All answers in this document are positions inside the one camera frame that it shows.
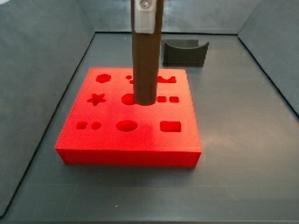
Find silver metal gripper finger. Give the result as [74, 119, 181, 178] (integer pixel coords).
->
[134, 0, 156, 34]

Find brown oval peg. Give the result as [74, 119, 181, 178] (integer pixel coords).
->
[130, 0, 164, 105]

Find black curved holder block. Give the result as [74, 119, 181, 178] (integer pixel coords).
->
[162, 39, 209, 67]

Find red shape sorter block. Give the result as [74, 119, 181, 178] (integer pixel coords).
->
[54, 67, 201, 167]

